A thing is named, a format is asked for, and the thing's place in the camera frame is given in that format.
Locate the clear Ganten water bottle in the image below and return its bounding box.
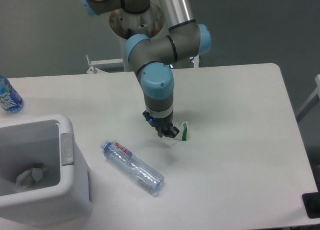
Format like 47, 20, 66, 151
100, 140, 165, 195

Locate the crumpled paper trash in bin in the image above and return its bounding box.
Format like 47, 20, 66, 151
14, 163, 49, 192

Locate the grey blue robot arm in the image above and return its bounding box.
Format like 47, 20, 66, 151
81, 0, 212, 138

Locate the white plastic trash can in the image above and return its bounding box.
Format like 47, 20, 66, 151
0, 114, 93, 227

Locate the white green paper wrapper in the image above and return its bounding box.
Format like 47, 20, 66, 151
162, 121, 189, 147

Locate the white frame at right edge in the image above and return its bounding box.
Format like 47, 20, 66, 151
295, 74, 320, 122

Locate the blue labelled water bottle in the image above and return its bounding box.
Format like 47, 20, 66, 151
0, 75, 24, 113

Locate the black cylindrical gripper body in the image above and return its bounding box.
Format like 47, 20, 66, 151
142, 110, 173, 131

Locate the black device at table corner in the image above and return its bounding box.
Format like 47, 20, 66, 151
302, 192, 320, 219

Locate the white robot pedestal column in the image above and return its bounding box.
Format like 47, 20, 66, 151
109, 3, 165, 72

